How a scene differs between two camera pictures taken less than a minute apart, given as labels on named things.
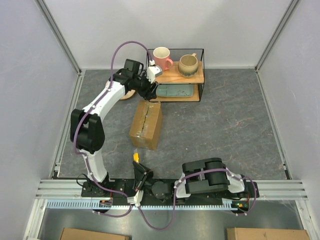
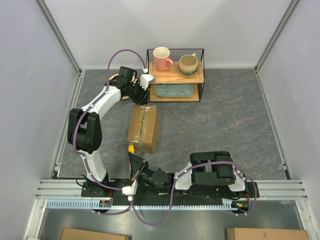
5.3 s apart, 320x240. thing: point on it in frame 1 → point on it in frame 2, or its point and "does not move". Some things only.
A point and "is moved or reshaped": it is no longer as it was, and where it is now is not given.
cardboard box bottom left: x=73 y=234 does not move
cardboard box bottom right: x=251 y=233 does not move
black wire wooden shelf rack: x=182 y=82 does not move
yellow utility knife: x=136 y=156 is moved or reshaped
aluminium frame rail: x=64 y=44 does not move
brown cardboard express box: x=146 y=125 is moved or reshaped
